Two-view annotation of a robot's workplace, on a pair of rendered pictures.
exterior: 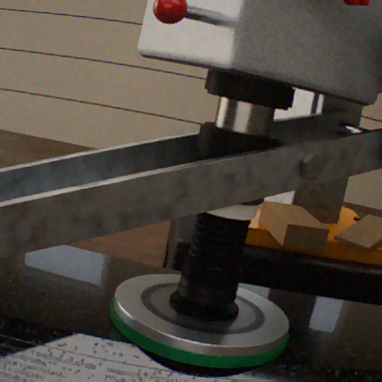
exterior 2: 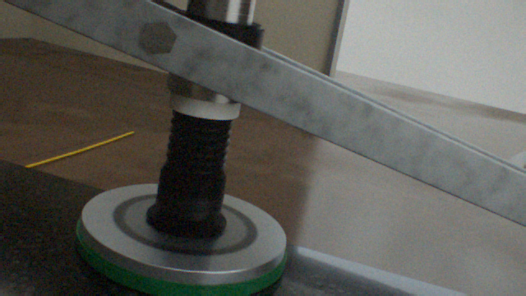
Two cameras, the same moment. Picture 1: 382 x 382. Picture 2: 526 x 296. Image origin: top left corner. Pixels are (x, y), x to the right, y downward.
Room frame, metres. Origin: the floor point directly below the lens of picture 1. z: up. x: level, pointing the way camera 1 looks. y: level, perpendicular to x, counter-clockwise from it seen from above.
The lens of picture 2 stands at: (1.20, 0.19, 1.08)
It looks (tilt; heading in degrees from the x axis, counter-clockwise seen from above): 13 degrees down; 199
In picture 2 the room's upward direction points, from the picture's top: 10 degrees clockwise
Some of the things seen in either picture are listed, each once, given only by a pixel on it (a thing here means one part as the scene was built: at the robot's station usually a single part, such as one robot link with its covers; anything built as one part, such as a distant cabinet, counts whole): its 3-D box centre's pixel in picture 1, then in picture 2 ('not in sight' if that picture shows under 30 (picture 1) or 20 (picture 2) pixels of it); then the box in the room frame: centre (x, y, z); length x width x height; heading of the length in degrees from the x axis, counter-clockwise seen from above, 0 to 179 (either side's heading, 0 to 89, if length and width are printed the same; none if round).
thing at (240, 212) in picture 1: (228, 195); (206, 92); (0.68, -0.04, 0.97); 0.07 x 0.07 x 0.04
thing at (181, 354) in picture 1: (202, 313); (185, 229); (0.68, -0.04, 0.82); 0.22 x 0.22 x 0.04
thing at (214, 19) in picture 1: (191, 12); not in sight; (0.55, 0.03, 1.15); 0.08 x 0.03 x 0.03; 121
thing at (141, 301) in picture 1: (202, 311); (185, 226); (0.68, -0.04, 0.82); 0.21 x 0.21 x 0.01
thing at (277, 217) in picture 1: (291, 224); not in sight; (1.32, -0.24, 0.81); 0.20 x 0.10 x 0.05; 11
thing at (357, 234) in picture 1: (368, 231); not in sight; (1.41, -0.45, 0.80); 0.20 x 0.10 x 0.05; 141
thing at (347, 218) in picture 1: (289, 218); not in sight; (1.57, -0.27, 0.76); 0.49 x 0.49 x 0.05; 3
